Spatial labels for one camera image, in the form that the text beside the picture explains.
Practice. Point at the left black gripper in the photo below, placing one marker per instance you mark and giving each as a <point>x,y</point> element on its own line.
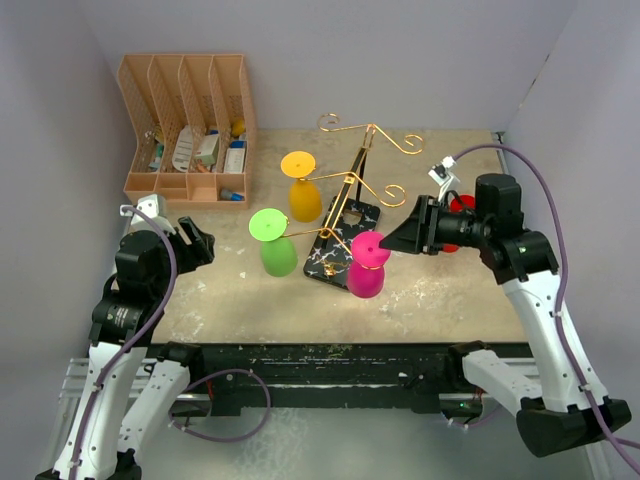
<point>200,251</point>

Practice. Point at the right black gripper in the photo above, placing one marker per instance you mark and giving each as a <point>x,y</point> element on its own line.
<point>420,231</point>

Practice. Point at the red plastic wine glass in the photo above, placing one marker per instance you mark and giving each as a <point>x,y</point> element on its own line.
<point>458,204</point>

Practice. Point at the magenta plastic wine glass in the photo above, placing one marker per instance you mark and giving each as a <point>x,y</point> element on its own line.
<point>366,274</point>

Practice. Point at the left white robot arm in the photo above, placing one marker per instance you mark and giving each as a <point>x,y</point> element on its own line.
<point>110,431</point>

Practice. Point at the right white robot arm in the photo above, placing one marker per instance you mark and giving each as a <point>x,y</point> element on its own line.
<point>567,406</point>

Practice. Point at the green plastic wine glass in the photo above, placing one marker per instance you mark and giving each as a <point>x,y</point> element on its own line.
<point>278,253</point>

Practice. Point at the black marble rack base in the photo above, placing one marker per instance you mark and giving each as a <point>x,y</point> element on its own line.
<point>328,261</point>

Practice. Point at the yellow plastic wine glass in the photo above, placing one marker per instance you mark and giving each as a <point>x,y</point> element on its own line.
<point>304,197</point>

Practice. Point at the grey blue marker cap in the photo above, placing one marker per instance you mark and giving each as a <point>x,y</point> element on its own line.
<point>229,195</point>

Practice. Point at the white medicine box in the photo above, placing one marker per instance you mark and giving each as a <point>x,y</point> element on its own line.
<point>207,152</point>

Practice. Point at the white printed packet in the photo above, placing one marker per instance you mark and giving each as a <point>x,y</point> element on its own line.
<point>183,150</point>

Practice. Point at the white blue box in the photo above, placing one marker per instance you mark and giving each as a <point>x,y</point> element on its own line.
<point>235,157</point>

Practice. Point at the yellow small object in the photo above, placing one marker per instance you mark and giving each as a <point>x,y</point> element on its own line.
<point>238,127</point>

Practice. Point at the peach plastic desk organizer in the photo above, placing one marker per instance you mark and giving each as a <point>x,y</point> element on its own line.
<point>195,127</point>

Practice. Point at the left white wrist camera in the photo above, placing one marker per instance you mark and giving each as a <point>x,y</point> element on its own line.
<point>149,209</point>

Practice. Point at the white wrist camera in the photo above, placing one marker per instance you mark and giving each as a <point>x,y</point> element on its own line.
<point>149,209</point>
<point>442,174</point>

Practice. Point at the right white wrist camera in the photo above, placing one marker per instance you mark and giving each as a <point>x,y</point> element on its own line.
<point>442,174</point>

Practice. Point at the black metal base frame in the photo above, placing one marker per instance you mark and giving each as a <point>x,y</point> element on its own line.
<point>407,376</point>

